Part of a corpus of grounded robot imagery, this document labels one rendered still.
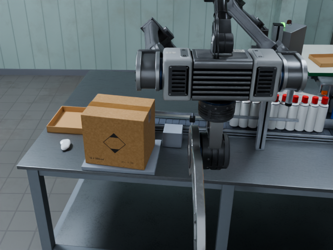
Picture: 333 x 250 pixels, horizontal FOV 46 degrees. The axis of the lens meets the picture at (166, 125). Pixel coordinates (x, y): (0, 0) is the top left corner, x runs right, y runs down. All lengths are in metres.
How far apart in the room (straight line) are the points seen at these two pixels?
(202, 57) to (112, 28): 3.79
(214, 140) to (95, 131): 0.64
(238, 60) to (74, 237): 1.59
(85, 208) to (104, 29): 2.90
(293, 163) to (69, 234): 1.37
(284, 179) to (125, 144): 0.78
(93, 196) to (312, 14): 3.64
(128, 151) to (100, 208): 0.88
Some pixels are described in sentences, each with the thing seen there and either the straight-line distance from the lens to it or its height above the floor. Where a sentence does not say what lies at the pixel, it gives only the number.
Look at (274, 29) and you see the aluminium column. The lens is 1.89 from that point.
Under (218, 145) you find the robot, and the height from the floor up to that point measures 1.19.
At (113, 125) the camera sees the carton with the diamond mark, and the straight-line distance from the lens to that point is 1.81.
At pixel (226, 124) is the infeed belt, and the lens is 2.25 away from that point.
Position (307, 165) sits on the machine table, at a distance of 2.10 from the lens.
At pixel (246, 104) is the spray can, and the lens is 2.16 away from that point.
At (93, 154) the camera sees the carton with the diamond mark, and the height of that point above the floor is 0.91.
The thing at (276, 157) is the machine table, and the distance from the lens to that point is 2.12.
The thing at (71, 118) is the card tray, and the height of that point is 0.83.
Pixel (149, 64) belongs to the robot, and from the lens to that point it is 1.34.
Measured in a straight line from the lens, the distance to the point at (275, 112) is 2.21.
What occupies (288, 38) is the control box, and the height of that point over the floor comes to 1.44.
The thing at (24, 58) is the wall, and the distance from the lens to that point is 5.44.
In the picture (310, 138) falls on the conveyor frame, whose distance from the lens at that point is 2.29.
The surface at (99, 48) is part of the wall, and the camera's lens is 5.16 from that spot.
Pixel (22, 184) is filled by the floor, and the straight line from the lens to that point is 3.37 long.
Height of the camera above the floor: 1.96
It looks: 29 degrees down
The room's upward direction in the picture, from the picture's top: 1 degrees clockwise
